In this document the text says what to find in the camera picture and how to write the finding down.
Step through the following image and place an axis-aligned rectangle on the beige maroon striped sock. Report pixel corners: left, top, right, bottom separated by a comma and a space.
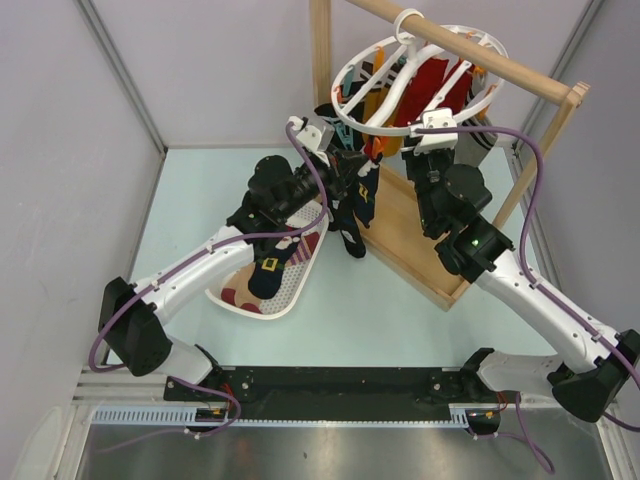
220, 263, 262, 314

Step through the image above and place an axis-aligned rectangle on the wooden hanger stand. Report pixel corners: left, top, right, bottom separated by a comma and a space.
310, 1, 588, 309

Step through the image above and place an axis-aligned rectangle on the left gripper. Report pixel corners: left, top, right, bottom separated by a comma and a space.
275, 143, 367, 221

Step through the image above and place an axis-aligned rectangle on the red patterned sock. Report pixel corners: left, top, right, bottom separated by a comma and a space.
437, 60, 473, 114

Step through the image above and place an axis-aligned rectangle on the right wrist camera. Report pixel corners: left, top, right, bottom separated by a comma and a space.
410, 108, 458, 155

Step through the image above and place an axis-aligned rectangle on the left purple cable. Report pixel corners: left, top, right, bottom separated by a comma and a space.
88, 123, 331, 454

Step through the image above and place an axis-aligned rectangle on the white round clip hanger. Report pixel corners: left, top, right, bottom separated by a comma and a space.
330, 8, 505, 137

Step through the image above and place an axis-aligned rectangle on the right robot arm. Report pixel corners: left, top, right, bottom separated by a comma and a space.
402, 148, 639, 423

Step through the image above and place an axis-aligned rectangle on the white laundry basket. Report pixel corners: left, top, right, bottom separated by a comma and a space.
205, 200, 328, 321

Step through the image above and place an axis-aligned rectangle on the grey striped sock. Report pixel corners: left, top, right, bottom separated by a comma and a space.
454, 132, 498, 167

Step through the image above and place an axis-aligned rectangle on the navy santa sock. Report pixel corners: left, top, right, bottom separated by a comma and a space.
353, 160, 380, 228
248, 236, 300, 300

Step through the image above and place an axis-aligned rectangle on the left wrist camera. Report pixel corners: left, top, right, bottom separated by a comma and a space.
285, 116, 334, 167

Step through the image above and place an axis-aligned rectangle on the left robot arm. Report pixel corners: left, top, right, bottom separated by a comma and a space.
98, 146, 366, 400

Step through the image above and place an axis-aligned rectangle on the white cable duct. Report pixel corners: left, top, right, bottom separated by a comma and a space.
92, 406, 469, 429

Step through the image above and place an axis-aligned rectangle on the mustard brown striped sock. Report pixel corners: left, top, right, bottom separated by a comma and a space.
361, 57, 406, 158

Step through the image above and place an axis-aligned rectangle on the black sock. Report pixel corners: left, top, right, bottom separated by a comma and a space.
329, 198, 366, 259
314, 102, 343, 130

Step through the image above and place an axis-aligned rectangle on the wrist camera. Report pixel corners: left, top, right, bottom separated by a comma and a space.
410, 108, 458, 155
285, 116, 334, 167

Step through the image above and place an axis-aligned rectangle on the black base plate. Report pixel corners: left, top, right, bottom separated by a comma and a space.
164, 365, 521, 436

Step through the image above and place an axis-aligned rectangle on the orange clip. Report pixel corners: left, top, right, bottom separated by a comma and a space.
365, 136, 385, 163

